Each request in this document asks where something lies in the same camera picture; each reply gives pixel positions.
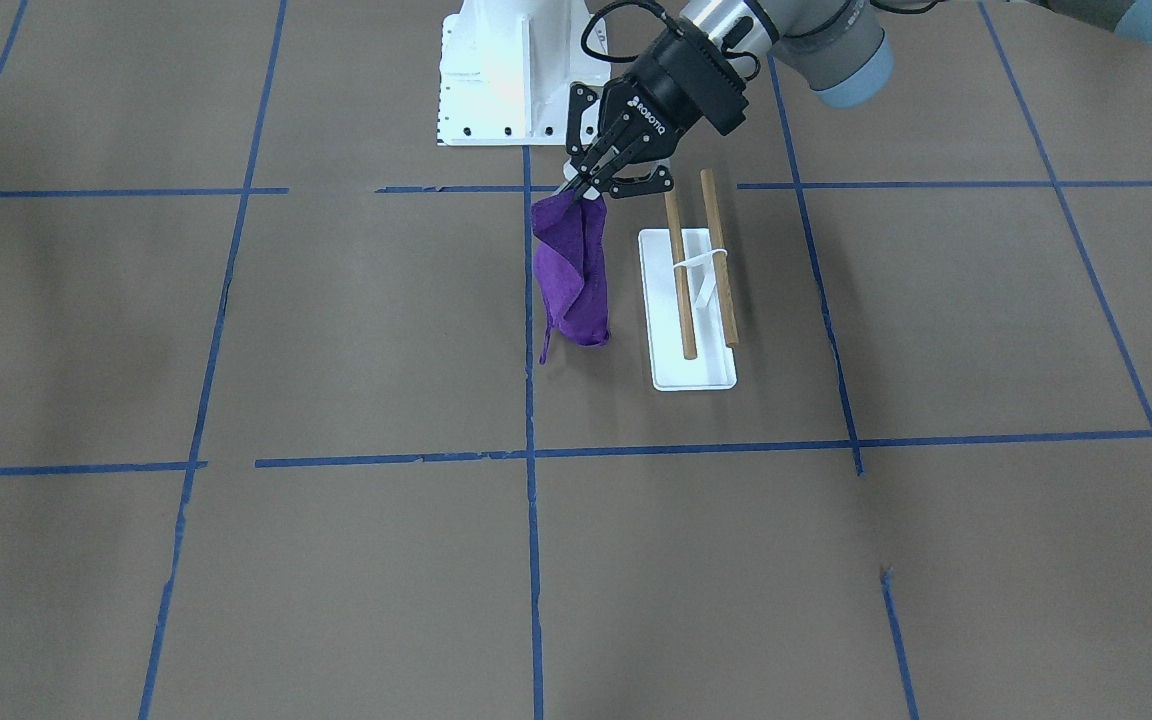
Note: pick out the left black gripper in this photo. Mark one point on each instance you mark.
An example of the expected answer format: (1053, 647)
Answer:
(681, 88)

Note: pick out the purple towel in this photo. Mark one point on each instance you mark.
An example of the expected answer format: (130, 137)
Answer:
(569, 267)

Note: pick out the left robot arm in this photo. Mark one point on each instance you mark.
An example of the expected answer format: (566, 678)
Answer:
(840, 48)

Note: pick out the wooden rack rod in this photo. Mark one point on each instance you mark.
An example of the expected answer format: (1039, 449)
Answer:
(721, 264)
(680, 274)

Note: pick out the white towel rack base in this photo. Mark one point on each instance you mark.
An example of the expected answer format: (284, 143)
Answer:
(715, 368)

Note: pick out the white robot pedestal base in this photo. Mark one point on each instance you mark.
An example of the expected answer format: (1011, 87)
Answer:
(507, 68)

